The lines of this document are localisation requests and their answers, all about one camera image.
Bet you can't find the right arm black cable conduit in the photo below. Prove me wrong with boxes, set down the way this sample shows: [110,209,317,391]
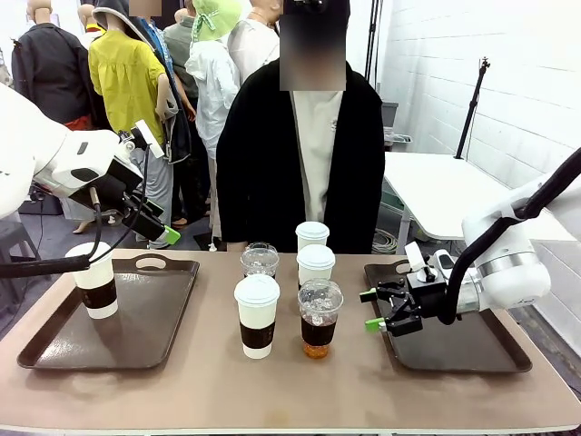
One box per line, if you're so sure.
[436,147,581,326]

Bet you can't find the mannequin in black jacket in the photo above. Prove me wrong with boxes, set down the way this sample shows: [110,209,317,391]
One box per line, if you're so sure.
[11,0,99,132]

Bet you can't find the black tripod stand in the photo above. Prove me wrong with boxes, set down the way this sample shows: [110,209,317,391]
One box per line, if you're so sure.
[454,56,492,161]

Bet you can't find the dark stool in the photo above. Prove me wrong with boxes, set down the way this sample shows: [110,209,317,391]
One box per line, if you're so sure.
[0,220,43,319]

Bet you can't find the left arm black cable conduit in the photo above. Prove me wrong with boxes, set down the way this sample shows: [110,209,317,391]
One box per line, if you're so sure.
[0,186,104,280]

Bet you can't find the grey box on table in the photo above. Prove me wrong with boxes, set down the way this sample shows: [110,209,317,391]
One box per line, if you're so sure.
[379,101,414,152]

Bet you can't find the coiled cables on floor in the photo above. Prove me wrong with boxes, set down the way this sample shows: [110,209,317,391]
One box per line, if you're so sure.
[371,228,401,255]

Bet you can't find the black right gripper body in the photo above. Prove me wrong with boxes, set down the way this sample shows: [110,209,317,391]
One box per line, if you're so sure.
[406,267,450,322]

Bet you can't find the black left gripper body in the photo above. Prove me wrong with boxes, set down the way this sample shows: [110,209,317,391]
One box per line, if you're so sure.
[70,156,152,220]

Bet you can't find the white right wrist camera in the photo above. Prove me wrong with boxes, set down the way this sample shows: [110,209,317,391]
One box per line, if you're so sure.
[403,241,430,281]

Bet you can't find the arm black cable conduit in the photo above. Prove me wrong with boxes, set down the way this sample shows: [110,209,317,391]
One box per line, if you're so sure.
[436,147,581,326]
[0,186,104,280]

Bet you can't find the person in black coat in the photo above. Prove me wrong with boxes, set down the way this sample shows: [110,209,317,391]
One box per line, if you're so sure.
[215,0,387,254]

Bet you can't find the brown plastic serving tray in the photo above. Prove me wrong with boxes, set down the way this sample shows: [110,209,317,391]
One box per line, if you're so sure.
[16,253,202,371]
[362,259,534,374]

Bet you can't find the black light stand poles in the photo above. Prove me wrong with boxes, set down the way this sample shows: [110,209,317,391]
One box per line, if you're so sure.
[364,0,381,88]

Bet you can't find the light green sun hat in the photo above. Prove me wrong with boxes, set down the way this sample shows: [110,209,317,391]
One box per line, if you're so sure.
[191,0,243,44]

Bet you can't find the dark mannequin base plate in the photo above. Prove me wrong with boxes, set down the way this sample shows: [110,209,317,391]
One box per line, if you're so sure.
[192,231,224,252]

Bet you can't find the white paper cup black sleeve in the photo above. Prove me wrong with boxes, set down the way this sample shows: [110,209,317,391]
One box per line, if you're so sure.
[64,242,119,320]
[294,221,330,252]
[233,273,281,361]
[296,243,337,288]

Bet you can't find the white folding table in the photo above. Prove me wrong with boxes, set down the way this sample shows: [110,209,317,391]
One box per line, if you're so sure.
[382,151,578,255]

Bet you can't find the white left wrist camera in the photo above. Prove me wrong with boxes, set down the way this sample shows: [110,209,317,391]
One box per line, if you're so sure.
[133,119,166,160]

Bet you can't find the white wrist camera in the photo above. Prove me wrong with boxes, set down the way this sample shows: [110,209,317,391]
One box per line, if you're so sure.
[133,119,166,160]
[403,241,430,281]

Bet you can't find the person in blue shirt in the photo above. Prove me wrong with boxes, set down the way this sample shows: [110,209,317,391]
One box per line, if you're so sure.
[128,0,214,228]

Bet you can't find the thin black camera cable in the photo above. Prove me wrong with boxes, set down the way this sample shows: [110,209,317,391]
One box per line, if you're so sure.
[88,144,153,264]

